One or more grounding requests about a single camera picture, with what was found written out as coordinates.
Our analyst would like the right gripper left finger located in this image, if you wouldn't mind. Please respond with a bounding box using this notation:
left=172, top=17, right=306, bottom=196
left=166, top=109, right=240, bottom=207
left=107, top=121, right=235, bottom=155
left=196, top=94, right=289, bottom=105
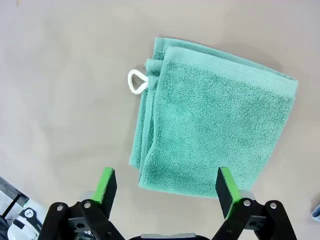
left=42, top=166, right=127, bottom=240

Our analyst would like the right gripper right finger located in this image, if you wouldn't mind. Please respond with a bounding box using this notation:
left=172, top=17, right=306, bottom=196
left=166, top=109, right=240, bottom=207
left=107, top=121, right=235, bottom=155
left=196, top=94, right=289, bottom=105
left=211, top=166, right=300, bottom=240

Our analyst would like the green terry towel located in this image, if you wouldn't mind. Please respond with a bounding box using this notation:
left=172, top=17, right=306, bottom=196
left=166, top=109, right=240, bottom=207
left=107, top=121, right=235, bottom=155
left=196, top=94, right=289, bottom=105
left=127, top=36, right=299, bottom=200

